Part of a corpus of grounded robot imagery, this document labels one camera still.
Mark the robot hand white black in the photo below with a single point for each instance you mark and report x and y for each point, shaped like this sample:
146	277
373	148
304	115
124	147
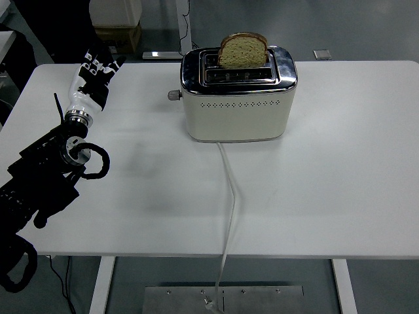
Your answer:
78	98

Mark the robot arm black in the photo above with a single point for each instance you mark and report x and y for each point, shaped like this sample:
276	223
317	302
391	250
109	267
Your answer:
39	183

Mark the grey toaster lever knob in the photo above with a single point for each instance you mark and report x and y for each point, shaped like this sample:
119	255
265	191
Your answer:
174	95

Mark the cream chrome toaster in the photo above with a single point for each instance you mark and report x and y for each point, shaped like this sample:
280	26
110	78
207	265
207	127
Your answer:
235	121

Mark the black chair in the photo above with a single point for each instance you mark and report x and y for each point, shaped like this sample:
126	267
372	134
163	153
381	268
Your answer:
23	62

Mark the brown cardboard box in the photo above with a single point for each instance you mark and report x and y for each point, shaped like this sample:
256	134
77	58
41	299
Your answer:
121	39

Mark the white plastic box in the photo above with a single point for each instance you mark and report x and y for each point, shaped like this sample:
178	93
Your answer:
114	13

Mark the white side table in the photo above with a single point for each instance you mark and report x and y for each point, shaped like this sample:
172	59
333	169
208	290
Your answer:
6	41

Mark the white desk leg with foot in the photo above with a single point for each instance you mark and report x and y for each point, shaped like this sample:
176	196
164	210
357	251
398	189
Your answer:
184	23

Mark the brown bread slice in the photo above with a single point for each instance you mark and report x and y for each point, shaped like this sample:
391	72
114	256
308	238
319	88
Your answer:
242	52

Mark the white table leg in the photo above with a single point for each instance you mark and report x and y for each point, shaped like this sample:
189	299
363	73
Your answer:
342	288
101	284

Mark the grey floor socket plate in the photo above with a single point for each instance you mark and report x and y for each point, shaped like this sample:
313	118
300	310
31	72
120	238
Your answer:
322	54

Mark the grey metal plate with screws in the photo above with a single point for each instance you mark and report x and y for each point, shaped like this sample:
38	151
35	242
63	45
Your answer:
262	301

